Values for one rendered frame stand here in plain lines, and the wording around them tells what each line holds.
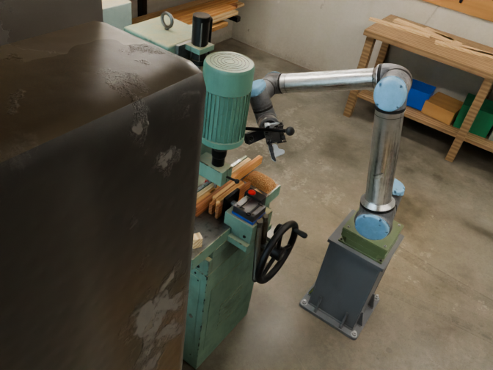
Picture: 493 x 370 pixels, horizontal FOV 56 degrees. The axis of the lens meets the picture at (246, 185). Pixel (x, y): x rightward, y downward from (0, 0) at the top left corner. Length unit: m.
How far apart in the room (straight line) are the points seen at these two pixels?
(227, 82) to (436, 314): 2.05
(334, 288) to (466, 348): 0.85
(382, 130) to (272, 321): 1.30
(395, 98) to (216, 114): 0.66
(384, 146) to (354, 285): 0.89
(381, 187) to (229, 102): 0.77
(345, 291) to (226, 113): 1.33
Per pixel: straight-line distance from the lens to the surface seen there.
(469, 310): 3.22
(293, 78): 2.09
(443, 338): 2.99
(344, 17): 5.11
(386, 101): 1.81
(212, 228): 1.81
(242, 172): 2.04
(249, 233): 1.77
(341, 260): 2.45
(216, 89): 1.58
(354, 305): 2.62
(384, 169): 1.96
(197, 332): 2.22
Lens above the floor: 2.17
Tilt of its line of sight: 39 degrees down
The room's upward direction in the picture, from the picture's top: 10 degrees clockwise
